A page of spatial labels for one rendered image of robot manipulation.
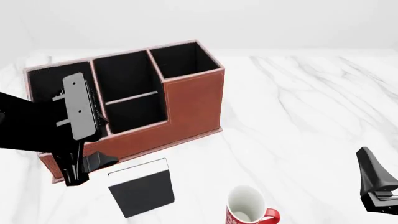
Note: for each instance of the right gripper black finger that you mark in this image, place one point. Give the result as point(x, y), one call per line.
point(370, 172)

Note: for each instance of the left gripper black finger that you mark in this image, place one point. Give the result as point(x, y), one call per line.
point(99, 159)

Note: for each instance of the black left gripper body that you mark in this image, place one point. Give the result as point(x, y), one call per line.
point(73, 168)

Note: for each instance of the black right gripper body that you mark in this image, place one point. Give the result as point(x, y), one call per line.
point(381, 200)

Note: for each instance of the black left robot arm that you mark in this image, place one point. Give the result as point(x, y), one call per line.
point(28, 126)

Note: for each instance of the black book with white pages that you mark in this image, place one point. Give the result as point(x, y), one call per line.
point(141, 193)

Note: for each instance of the red-brown desk caddy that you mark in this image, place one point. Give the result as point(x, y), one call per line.
point(192, 105)

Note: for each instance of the small flat grey plate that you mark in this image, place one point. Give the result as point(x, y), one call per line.
point(79, 105)

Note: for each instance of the red and white mug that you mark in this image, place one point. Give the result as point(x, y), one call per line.
point(245, 203)

